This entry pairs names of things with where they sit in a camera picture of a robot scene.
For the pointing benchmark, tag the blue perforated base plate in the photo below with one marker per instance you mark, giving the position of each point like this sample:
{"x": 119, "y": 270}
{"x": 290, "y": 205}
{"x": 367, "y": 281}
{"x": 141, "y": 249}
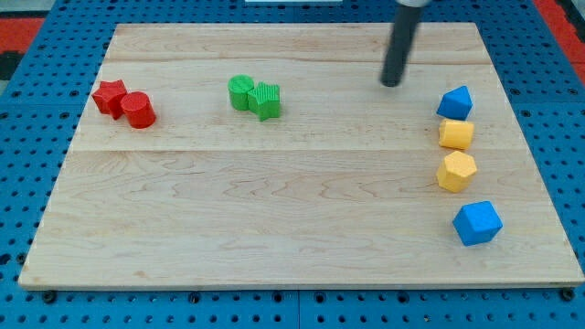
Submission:
{"x": 42, "y": 103}

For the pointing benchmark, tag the green star block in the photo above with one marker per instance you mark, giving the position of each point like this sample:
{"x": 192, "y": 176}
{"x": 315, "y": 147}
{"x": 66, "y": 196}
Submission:
{"x": 264, "y": 100}

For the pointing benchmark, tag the red star block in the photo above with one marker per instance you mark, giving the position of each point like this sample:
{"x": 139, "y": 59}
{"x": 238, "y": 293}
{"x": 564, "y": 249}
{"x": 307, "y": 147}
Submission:
{"x": 108, "y": 98}

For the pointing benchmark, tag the red cylinder block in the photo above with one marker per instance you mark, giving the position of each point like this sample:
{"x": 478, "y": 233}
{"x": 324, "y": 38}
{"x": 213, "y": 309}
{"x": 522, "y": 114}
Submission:
{"x": 138, "y": 109}

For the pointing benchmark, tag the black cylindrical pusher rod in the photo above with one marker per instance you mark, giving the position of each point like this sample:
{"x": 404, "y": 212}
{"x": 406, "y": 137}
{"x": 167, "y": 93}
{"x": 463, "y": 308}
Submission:
{"x": 407, "y": 18}

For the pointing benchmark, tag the yellow square block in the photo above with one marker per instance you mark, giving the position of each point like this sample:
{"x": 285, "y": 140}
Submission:
{"x": 456, "y": 134}

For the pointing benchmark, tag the green cylinder block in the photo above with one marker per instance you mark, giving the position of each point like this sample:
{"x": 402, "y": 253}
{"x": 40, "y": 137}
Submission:
{"x": 239, "y": 86}

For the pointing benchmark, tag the blue cube block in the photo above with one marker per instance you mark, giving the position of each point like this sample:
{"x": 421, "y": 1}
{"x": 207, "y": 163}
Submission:
{"x": 477, "y": 223}

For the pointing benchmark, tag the yellow hexagon block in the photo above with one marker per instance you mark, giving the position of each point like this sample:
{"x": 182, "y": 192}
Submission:
{"x": 456, "y": 171}

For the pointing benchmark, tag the blue triangle block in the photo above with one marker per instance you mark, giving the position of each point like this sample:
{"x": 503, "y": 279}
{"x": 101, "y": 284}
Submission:
{"x": 456, "y": 104}

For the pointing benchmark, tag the wooden board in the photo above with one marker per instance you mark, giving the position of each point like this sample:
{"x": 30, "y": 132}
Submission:
{"x": 339, "y": 192}

